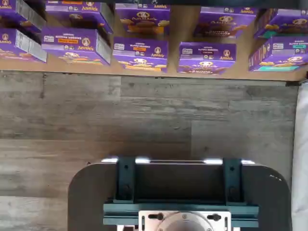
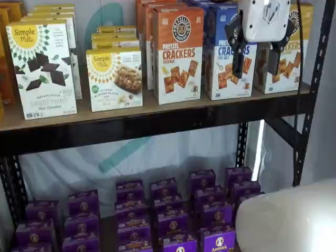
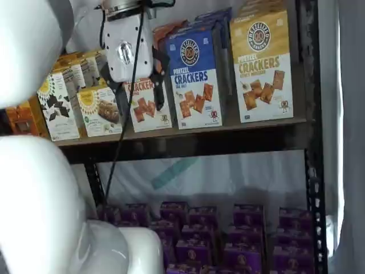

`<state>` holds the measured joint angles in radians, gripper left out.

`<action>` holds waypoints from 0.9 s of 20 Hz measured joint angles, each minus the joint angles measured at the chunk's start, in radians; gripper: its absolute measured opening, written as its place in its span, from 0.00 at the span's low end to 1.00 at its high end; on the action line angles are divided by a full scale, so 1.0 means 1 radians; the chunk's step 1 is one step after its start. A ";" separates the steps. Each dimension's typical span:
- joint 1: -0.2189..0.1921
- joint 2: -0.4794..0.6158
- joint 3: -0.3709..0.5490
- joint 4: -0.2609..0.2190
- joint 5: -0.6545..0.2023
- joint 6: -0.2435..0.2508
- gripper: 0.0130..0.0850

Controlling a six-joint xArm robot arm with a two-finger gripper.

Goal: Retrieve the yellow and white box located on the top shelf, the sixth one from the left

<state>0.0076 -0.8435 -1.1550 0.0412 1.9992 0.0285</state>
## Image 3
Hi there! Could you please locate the blue white pretzel crackers box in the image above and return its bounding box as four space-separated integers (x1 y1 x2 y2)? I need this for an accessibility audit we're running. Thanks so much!
167 28 225 131
182 16 232 122

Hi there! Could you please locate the white backdrop sheet teal logo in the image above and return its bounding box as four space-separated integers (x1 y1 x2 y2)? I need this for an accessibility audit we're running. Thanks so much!
65 0 308 208

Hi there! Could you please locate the purple Annie's box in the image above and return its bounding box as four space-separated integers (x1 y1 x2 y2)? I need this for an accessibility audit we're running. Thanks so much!
223 246 262 272
160 201 190 222
278 208 312 229
273 246 315 274
274 228 314 249
149 219 173 239
189 206 218 227
166 263 201 274
103 205 123 223
176 239 213 265
181 224 215 244
121 203 149 227
233 203 265 227
228 225 263 247

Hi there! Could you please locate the black metal shelf rack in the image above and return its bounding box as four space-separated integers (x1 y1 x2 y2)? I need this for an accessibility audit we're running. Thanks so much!
56 0 329 274

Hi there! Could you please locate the grey white side curtain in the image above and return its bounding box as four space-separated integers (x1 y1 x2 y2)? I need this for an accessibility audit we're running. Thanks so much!
319 0 365 274

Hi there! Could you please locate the orange white pretzel crackers box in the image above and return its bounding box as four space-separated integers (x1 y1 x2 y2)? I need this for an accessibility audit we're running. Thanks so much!
122 37 174 134
153 19 189 46

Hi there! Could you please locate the orange brown snack box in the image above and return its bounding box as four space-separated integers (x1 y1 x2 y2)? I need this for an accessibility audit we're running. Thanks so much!
5 104 40 137

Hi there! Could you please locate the mustard yellow snack box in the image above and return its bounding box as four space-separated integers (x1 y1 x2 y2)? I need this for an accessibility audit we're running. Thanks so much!
27 95 51 134

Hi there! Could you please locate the wooden shelf unit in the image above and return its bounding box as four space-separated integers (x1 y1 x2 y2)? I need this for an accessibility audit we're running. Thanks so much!
55 115 308 145

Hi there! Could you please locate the Simple Mills Sweet Thins box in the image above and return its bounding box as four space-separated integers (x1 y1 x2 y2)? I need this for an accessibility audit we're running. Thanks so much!
36 71 81 142
52 63 86 92
58 55 99 86

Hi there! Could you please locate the Simple Mills almond bar box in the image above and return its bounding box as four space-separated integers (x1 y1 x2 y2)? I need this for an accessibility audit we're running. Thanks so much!
92 76 111 90
76 86 124 138

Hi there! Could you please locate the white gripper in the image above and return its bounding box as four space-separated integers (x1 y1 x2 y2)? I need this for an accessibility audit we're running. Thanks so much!
101 13 171 118

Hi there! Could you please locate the yellow white pretzel crackers box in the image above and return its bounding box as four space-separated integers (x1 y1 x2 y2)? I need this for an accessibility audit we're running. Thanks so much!
236 0 289 14
229 10 294 124

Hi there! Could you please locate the black cable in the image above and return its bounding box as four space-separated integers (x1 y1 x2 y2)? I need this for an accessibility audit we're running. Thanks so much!
98 0 149 212

